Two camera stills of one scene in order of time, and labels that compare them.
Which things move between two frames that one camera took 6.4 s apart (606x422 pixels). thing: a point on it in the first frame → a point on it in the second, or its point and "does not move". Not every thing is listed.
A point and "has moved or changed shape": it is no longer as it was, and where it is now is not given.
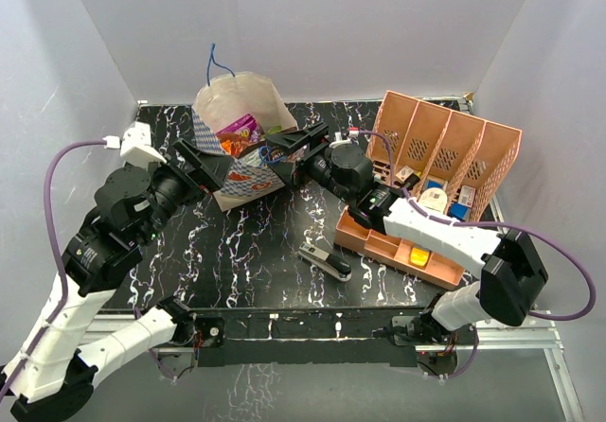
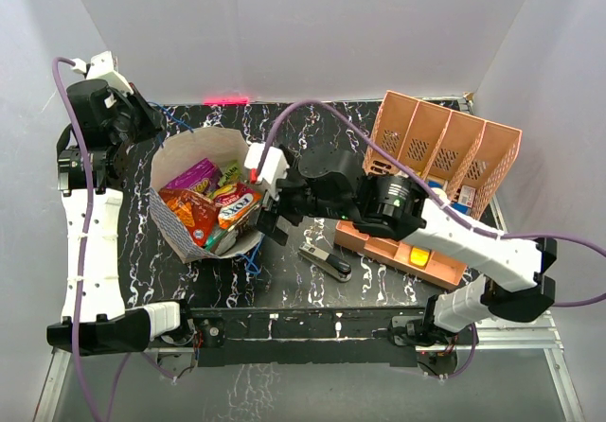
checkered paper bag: x=258 y=171 → x=203 y=201
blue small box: x=458 y=211 does not move
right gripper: x=317 y=136 → x=282 y=185
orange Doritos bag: x=233 y=147 → x=200 y=215
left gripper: x=211 y=169 → x=151 y=115
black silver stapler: x=330 y=263 does not move
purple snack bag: x=247 y=126 has moved or changed shape
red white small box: x=466 y=196 does not move
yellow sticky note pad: x=419 y=257 does not move
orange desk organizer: x=448 y=163 does not move
